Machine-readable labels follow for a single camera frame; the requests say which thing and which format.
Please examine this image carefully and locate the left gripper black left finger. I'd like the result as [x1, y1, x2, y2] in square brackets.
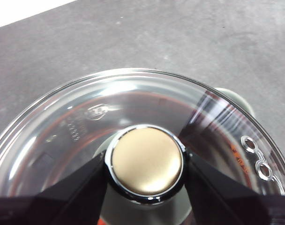
[0, 153, 108, 225]

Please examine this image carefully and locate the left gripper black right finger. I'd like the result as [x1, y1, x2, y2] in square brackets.
[185, 153, 285, 225]

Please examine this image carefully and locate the glass lid with green knob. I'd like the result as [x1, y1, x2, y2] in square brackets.
[0, 67, 285, 225]

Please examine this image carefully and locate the pale green electric cooking pot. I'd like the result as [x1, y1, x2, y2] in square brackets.
[212, 87, 255, 119]

